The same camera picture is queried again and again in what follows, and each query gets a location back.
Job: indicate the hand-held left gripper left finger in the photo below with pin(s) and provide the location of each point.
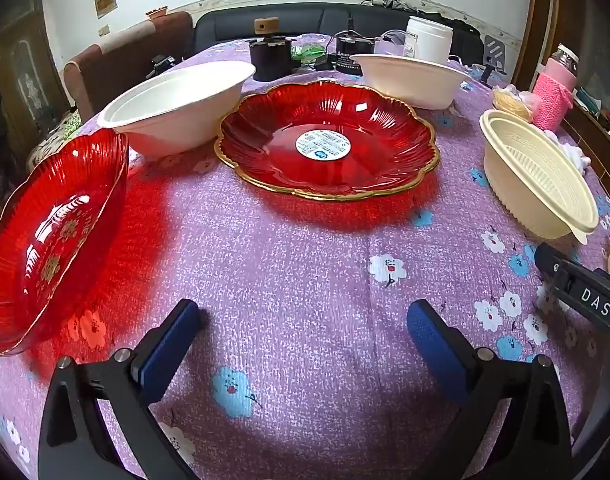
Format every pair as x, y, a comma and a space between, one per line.
167, 350

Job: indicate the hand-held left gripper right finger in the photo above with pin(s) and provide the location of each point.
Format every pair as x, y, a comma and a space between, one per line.
435, 345

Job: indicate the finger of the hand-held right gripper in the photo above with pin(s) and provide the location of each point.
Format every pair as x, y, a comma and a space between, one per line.
549, 260

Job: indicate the red glass bowl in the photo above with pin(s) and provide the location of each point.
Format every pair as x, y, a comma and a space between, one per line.
40, 240

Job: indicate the white paper bowl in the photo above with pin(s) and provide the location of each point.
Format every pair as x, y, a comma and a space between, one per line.
175, 110
415, 82

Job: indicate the red plate with round label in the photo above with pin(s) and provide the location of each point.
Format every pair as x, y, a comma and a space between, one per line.
365, 125

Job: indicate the crumpled white tissue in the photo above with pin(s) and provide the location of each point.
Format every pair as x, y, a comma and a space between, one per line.
570, 150

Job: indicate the wooden sideboard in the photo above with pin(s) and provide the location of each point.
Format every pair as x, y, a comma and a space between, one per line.
597, 135

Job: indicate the purple floral tablecloth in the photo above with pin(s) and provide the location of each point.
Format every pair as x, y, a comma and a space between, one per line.
310, 285

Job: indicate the bottle in pink knit sleeve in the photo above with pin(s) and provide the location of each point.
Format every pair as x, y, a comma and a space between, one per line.
552, 100

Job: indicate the bagged bread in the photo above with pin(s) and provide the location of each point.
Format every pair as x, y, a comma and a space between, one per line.
512, 102

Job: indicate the black slotted spatula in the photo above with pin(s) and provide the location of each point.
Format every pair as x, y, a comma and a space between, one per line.
495, 52

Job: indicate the patterned cushion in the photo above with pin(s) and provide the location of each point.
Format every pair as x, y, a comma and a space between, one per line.
52, 140

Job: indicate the white plastic jar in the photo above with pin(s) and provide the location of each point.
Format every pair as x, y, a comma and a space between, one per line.
430, 37

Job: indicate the black gadgets on armchair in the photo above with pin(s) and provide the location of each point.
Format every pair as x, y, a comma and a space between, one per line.
162, 66

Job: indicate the black round device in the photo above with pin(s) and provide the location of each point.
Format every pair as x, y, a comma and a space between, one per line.
350, 55

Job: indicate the brown armchair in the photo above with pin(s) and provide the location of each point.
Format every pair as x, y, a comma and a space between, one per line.
130, 50

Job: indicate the black cylindrical container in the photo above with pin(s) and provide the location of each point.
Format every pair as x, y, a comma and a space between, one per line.
270, 60

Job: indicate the green packet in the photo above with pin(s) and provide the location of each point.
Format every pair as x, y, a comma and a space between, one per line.
307, 53

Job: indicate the black leather sofa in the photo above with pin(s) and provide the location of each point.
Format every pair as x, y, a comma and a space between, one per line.
310, 22

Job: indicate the small wooden block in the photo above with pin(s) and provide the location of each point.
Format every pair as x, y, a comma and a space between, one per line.
265, 26

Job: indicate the small orange dish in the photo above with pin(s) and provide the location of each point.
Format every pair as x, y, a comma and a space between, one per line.
157, 11

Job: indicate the wall socket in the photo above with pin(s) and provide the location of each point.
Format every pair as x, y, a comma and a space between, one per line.
103, 30

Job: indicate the gold wall plaque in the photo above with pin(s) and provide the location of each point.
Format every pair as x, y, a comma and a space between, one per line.
105, 0

